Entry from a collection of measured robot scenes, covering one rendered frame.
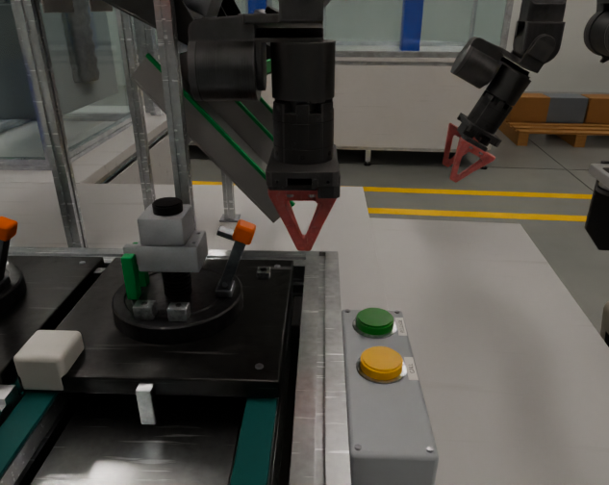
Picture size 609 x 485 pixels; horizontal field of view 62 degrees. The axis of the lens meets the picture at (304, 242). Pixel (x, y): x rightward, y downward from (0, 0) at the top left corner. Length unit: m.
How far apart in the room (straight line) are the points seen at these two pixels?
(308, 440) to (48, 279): 0.40
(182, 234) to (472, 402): 0.38
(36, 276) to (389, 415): 0.46
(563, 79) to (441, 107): 5.27
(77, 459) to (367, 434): 0.25
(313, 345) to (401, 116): 3.98
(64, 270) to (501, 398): 0.56
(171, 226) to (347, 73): 3.92
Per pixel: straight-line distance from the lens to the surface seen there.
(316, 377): 0.49
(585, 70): 9.66
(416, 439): 0.44
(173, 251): 0.53
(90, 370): 0.52
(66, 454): 0.53
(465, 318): 0.79
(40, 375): 0.53
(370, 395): 0.47
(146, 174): 1.10
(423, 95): 4.43
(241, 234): 0.52
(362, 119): 4.44
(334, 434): 0.44
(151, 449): 0.51
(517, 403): 0.66
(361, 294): 0.81
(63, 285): 0.67
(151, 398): 0.49
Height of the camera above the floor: 1.27
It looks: 25 degrees down
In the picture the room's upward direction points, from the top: straight up
